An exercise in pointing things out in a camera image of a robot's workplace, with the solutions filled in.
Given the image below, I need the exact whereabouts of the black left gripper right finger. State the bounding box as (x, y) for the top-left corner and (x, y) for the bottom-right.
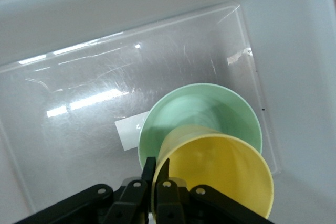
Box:
(154, 157), (187, 224)

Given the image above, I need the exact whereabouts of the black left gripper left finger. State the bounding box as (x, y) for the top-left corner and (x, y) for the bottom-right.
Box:
(104, 156), (157, 224)

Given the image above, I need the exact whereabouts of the yellow plastic cup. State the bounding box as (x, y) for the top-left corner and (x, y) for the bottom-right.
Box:
(151, 125), (275, 221)

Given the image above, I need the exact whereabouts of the mint green bowl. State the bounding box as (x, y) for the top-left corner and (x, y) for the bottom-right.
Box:
(138, 83), (264, 175)

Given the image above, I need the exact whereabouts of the clear plastic storage box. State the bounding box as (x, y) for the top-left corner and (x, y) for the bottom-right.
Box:
(0, 0), (336, 224)

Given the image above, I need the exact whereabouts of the white square label sticker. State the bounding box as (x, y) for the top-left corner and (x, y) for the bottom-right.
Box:
(114, 111), (150, 152)

